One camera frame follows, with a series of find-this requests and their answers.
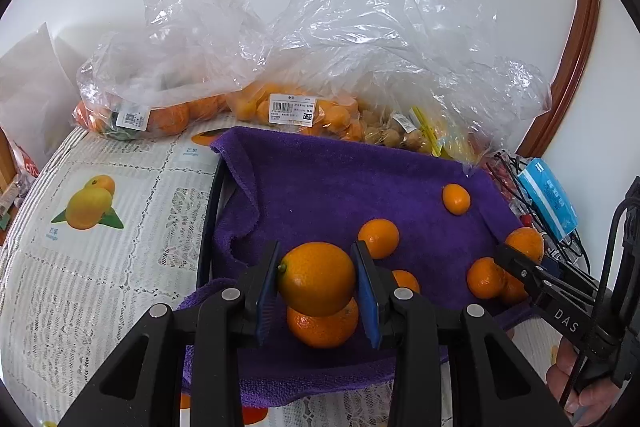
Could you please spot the kumquat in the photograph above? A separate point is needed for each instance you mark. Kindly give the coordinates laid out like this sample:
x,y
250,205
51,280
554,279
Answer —
x,y
456,198
315,279
378,238
406,281

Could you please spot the clear bag of mandarins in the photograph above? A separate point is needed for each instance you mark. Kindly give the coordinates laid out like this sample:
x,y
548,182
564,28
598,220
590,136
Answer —
x,y
165,112

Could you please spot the black tray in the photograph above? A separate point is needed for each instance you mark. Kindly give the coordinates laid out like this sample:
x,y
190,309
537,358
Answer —
x,y
207,227

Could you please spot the small red fruit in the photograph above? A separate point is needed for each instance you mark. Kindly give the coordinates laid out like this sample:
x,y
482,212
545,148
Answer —
x,y
525,219

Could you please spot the wooden cabinet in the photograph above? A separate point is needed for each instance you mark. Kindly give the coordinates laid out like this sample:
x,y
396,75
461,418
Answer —
x,y
5,167

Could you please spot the blue tissue pack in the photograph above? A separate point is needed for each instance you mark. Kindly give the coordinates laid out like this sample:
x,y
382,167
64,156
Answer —
x,y
547,197

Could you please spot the bag of red fruit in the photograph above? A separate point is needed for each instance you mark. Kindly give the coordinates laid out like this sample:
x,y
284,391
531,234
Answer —
x,y
502,174

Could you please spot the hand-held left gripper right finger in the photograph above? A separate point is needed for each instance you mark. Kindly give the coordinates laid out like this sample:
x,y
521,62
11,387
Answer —
x,y
369,307

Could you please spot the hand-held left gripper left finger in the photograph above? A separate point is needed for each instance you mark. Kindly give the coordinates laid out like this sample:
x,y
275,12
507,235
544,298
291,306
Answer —
x,y
265,312

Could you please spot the white plastic bag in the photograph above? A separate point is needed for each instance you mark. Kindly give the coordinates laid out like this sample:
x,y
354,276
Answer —
x,y
30,82

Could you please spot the clear bag of kumquats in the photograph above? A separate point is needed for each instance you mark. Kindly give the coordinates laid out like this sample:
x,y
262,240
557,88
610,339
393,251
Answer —
x,y
330,112

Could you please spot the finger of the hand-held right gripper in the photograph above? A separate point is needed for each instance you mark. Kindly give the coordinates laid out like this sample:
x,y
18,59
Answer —
x,y
520,269
570,284

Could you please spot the yellow package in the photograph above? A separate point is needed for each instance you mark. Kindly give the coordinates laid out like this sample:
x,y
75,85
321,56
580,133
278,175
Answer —
x,y
447,142

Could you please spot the large mandarin orange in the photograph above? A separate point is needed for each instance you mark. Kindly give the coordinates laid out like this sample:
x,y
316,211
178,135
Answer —
x,y
322,331

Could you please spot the purple towel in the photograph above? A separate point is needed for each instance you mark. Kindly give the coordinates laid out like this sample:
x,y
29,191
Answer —
x,y
310,187

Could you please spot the clear bag of longans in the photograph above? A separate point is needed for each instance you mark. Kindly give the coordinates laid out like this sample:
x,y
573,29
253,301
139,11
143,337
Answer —
x,y
390,134

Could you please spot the person's right hand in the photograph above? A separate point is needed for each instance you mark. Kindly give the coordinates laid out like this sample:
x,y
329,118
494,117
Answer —
x,y
562,372

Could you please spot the red box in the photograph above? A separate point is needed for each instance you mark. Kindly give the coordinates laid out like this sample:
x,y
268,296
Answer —
x,y
27,162

